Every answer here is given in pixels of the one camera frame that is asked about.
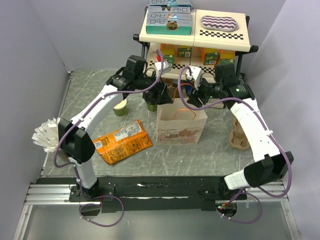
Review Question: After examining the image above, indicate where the green paper coffee cup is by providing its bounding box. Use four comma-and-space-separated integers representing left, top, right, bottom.
146, 103, 158, 113
113, 99, 127, 117

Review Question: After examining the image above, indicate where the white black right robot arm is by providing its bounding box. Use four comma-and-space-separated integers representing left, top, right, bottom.
185, 63, 294, 199

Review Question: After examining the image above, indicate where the white paper straws bundle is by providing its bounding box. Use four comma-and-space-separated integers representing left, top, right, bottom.
31, 117, 60, 153

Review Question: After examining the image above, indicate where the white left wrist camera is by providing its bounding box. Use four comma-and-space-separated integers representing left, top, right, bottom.
154, 56, 171, 77

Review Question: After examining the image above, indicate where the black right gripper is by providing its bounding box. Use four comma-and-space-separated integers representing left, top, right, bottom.
186, 76, 223, 109

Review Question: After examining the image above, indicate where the white Cream Bear paper bag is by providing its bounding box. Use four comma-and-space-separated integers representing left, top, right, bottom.
155, 89, 208, 145

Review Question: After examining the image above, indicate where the cream black three-tier shelf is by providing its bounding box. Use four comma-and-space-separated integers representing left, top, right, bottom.
133, 6, 259, 80

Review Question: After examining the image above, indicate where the purple striped sleep mask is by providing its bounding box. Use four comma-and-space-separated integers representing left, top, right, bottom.
200, 15, 239, 33

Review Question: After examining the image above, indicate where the teal R&O box stack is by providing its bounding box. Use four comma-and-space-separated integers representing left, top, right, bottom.
145, 0, 194, 36

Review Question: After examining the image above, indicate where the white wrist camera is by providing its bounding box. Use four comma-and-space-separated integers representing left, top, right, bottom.
185, 66, 203, 90
154, 56, 171, 77

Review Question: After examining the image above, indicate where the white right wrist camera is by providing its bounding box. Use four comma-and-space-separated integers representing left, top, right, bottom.
185, 66, 203, 90

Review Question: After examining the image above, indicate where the black plastic cup lid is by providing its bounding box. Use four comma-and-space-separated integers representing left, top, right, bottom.
142, 91, 156, 105

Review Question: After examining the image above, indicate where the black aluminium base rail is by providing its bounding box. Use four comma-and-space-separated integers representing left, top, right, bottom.
23, 176, 290, 221

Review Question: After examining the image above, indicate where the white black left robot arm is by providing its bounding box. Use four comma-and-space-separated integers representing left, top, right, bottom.
57, 54, 173, 201

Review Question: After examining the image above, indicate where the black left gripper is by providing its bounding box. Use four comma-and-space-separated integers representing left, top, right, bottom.
135, 70, 174, 105

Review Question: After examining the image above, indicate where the orange green snack box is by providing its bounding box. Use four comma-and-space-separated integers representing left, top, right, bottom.
218, 49, 236, 64
160, 43, 175, 68
177, 45, 192, 58
199, 47, 220, 66

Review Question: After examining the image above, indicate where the orange chips bag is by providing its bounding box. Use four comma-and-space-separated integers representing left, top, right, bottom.
93, 119, 153, 165

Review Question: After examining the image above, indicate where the brown cardboard cup carrier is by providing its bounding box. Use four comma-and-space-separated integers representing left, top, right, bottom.
228, 117, 250, 151

